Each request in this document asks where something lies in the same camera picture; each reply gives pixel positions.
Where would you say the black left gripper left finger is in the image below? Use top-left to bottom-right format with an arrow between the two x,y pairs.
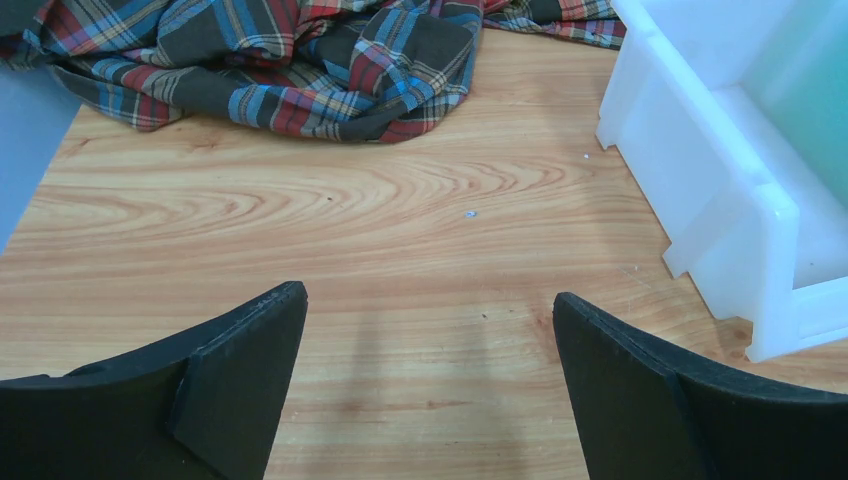
1,281 -> 308,479

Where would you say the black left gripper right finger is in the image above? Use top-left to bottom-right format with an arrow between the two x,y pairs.
553,293 -> 847,479

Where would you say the white plastic bin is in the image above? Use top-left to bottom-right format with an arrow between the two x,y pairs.
596,1 -> 847,362

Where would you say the plaid cloth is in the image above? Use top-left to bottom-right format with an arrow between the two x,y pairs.
1,0 -> 626,143

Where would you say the green plastic bin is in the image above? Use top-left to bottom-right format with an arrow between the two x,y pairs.
743,0 -> 847,204

